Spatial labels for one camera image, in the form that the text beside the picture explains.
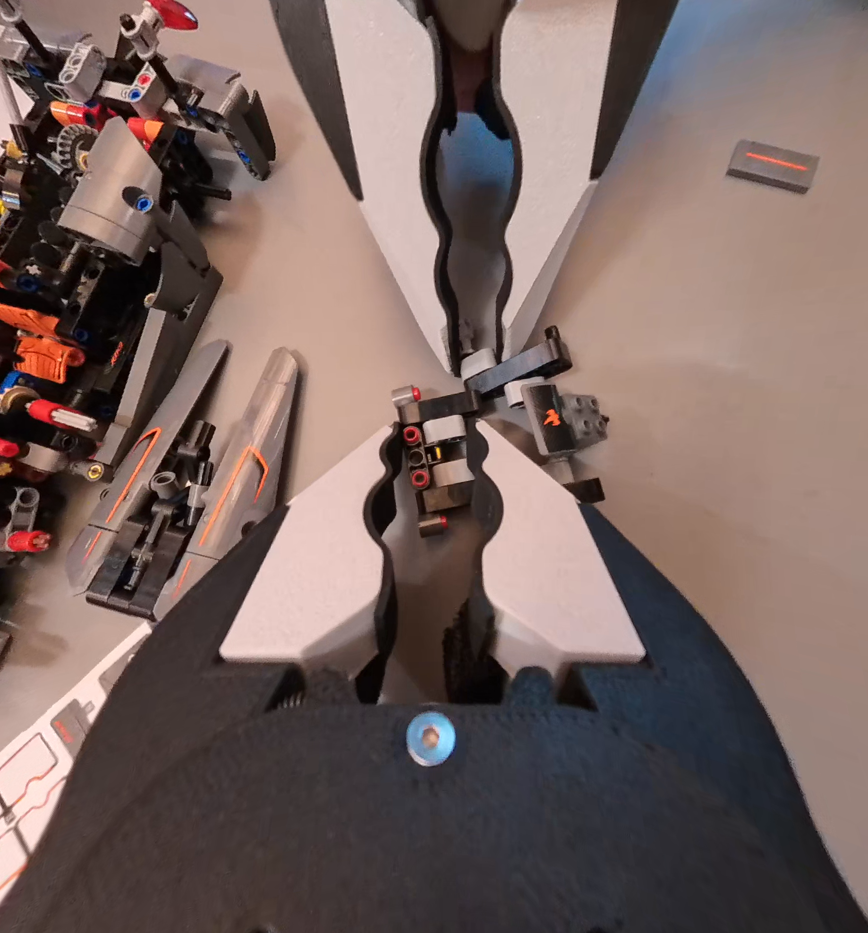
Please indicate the person's right hand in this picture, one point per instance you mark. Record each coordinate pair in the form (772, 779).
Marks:
(472, 80)

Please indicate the black tile with orange stripe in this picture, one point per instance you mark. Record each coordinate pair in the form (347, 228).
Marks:
(772, 166)

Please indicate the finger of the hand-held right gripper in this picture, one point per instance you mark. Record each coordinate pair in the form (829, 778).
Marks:
(390, 109)
(557, 109)

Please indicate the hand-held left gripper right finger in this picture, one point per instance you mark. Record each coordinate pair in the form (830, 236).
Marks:
(565, 583)

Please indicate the small black grey brick assembly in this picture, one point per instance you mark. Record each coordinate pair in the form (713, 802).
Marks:
(441, 430)

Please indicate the black lego beam with connector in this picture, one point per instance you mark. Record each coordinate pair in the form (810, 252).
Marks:
(528, 364)
(588, 492)

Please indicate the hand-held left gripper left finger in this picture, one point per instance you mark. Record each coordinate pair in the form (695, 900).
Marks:
(302, 583)

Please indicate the large lego car chassis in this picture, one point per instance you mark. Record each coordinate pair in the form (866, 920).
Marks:
(106, 204)

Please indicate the white sticker sheet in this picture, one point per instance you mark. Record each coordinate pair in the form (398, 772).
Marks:
(18, 787)

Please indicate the black printed lego block assembly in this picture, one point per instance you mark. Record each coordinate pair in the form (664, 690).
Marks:
(550, 423)

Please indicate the grey lego wing panel assembly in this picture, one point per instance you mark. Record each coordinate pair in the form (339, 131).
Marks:
(251, 452)

